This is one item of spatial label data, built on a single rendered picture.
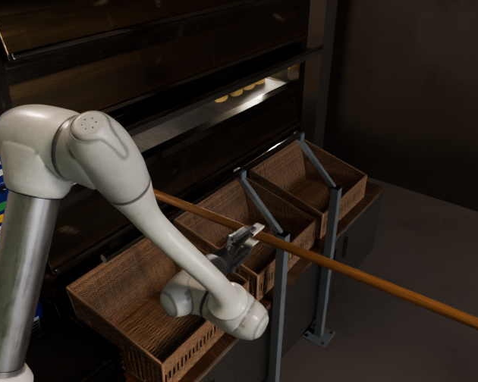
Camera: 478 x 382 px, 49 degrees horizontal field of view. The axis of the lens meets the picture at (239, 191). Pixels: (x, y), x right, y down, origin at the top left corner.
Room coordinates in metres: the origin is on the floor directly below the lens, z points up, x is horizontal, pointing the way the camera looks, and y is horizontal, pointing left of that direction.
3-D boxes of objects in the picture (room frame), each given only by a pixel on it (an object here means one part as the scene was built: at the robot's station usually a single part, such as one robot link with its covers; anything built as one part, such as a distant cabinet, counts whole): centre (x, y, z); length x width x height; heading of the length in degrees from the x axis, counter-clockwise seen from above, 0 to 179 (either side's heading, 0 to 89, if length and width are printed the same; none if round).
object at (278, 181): (2.60, -0.40, 0.72); 0.56 x 0.49 x 0.28; 145
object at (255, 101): (2.26, 0.20, 1.16); 1.80 x 0.06 x 0.04; 145
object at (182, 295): (1.09, 0.13, 1.20); 0.16 x 0.13 x 0.11; 145
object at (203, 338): (1.61, 0.30, 0.72); 0.56 x 0.49 x 0.28; 147
